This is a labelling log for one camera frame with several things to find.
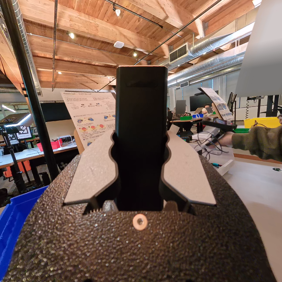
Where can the yellow plastic bin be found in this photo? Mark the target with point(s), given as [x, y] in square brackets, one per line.
[262, 122]

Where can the red plastic bin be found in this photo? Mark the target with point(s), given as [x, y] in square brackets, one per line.
[45, 145]

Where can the small blue plastic bin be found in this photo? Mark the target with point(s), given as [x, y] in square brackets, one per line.
[197, 115]

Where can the silver ventilation duct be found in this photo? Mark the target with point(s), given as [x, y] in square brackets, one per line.
[209, 44]
[28, 50]
[209, 66]

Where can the black metal pole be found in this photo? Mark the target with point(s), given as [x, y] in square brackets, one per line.
[28, 88]

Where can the printed instruction sheet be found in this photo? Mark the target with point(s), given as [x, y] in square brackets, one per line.
[92, 114]

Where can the black computer monitor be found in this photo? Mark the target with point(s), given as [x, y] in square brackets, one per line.
[202, 102]

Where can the black white tag board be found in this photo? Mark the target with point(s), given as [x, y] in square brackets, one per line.
[21, 130]

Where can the black device green display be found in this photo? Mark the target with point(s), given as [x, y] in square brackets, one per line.
[185, 139]

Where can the round white ceiling device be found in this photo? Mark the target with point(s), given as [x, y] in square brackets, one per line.
[119, 44]

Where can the black tripod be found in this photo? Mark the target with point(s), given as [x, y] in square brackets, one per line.
[12, 154]

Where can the white desk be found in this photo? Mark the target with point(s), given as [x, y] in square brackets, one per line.
[253, 198]

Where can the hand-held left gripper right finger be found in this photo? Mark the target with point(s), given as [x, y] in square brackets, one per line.
[187, 174]

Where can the black power bank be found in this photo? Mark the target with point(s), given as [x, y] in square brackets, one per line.
[141, 132]

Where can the green plastic bin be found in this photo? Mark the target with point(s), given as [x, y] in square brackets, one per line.
[185, 117]

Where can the person's right hand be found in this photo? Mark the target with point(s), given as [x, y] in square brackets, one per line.
[227, 140]

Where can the clear acrylic box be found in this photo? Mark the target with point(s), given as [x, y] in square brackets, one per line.
[66, 140]

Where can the white stand board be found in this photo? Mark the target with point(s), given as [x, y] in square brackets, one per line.
[173, 130]

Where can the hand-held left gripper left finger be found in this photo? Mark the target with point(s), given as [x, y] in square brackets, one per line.
[92, 171]

